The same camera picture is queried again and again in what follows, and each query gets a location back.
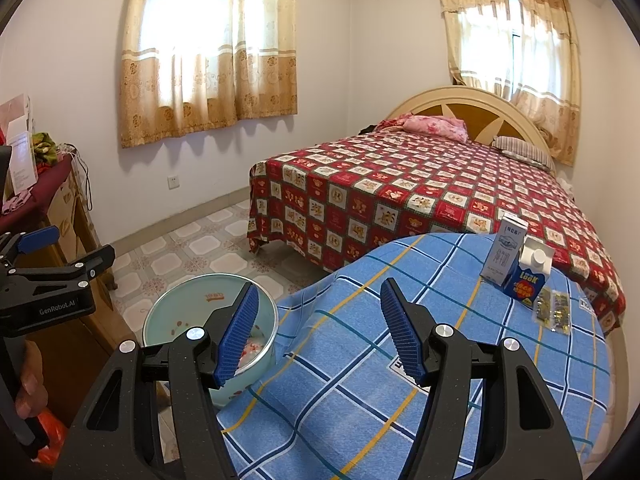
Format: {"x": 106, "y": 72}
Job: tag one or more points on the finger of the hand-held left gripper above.
{"x": 37, "y": 237}
{"x": 75, "y": 270}

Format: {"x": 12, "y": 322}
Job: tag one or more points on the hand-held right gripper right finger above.
{"x": 405, "y": 335}

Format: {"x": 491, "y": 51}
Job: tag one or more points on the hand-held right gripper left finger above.
{"x": 237, "y": 335}

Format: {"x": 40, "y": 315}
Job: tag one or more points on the light blue waste bin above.
{"x": 175, "y": 310}

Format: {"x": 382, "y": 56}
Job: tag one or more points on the person's left hand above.
{"x": 30, "y": 385}

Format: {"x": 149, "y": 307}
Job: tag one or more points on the brown wooden cabinet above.
{"x": 65, "y": 210}

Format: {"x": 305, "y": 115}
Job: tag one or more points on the pink cloth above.
{"x": 15, "y": 205}

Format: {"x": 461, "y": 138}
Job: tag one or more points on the dark red cloth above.
{"x": 50, "y": 180}

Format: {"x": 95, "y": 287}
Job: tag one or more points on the white paper sheet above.
{"x": 22, "y": 160}

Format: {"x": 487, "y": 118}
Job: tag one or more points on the colourful folded clothes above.
{"x": 45, "y": 147}

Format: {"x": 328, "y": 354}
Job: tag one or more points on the blue plaid tablecloth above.
{"x": 350, "y": 410}

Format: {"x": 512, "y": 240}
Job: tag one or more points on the tall white carton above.
{"x": 502, "y": 260}

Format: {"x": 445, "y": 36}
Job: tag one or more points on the orange plastic bag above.
{"x": 52, "y": 435}

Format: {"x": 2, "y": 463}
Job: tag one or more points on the blue white capped carton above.
{"x": 525, "y": 285}

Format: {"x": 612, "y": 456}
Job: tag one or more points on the bed with red quilt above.
{"x": 400, "y": 185}

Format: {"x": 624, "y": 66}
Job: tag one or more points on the beige patterned curtain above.
{"x": 565, "y": 110}
{"x": 265, "y": 95}
{"x": 455, "y": 35}
{"x": 150, "y": 100}

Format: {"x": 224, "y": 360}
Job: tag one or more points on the pink pillow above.
{"x": 435, "y": 126}

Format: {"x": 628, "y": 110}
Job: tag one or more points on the striped pillow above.
{"x": 522, "y": 150}

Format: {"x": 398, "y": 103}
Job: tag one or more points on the cream arched headboard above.
{"x": 475, "y": 105}

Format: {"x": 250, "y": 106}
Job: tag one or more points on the white wall socket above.
{"x": 172, "y": 182}

